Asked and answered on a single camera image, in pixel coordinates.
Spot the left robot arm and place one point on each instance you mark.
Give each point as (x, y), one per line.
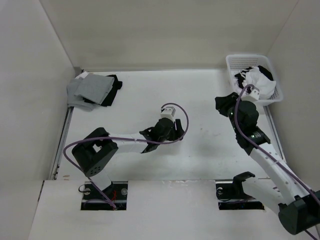
(93, 156)

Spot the white tank top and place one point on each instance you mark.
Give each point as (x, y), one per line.
(266, 89)

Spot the black tank top in basket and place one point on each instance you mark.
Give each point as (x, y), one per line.
(253, 75)

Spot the white plastic basket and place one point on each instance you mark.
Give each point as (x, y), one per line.
(237, 62)

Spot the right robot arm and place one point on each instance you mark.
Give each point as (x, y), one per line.
(296, 205)

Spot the light grey folded tank top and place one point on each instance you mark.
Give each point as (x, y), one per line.
(77, 101)

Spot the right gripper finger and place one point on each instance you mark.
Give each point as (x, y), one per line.
(234, 96)
(222, 103)

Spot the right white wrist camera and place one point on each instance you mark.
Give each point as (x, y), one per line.
(250, 94)

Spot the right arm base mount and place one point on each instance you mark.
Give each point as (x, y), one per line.
(231, 196)

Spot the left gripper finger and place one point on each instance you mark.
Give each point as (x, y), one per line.
(148, 133)
(178, 130)

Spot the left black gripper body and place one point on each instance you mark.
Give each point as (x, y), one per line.
(171, 136)

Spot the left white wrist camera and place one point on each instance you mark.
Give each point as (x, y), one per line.
(168, 112)

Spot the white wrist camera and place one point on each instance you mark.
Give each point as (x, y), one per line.
(250, 94)
(168, 112)

